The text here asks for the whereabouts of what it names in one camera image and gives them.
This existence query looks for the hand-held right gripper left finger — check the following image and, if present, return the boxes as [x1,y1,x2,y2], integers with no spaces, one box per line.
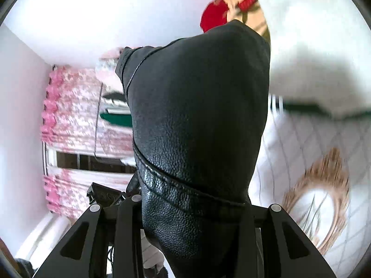
[32,193,143,278]

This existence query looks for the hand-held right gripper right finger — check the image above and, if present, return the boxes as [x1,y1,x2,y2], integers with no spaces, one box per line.
[240,203,338,278]

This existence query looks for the black leather jacket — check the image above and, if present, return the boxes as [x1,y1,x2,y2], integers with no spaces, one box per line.
[115,20,271,278]

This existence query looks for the pink floral curtain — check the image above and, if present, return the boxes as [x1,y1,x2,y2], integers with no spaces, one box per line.
[41,65,135,158]
[43,165,137,221]

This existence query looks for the window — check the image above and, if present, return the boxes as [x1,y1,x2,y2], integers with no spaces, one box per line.
[43,148,137,172]

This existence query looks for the white diamond-pattern cloth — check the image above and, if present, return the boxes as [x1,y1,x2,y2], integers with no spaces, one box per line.
[248,110,371,267]

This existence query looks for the green garment with striped cuffs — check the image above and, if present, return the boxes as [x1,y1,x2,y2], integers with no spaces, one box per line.
[268,94,371,120]

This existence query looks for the white fleece garment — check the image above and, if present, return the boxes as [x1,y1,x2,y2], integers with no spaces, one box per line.
[255,0,371,119]

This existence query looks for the red floral blanket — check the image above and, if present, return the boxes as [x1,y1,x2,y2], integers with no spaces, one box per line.
[200,0,271,39]

